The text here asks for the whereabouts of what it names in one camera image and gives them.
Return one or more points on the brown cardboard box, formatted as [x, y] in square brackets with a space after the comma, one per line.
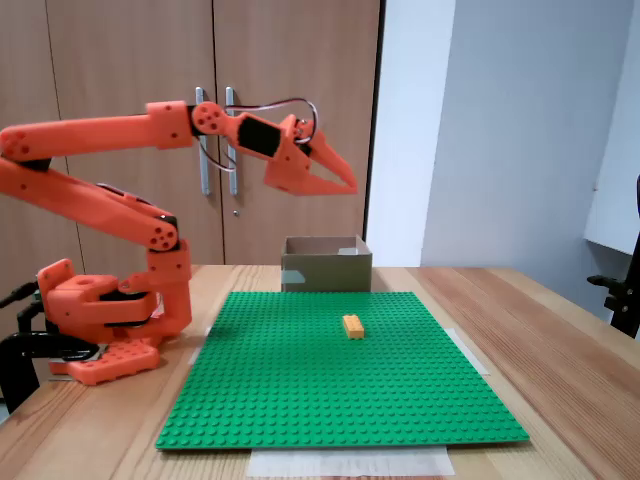
[325, 272]

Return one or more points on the yellow lego block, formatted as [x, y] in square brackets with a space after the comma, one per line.
[354, 327]

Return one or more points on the green lego baseplate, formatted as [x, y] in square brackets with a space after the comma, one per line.
[300, 390]

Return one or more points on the brown wooden cabinet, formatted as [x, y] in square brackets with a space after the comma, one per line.
[125, 50]

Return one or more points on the white board panel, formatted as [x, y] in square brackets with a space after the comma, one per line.
[615, 150]

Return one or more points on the wide masking tape strip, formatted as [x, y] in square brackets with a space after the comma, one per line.
[350, 462]

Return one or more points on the black table clamp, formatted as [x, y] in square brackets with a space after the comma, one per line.
[20, 345]

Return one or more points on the black chair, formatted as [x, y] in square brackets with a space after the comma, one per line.
[625, 305]

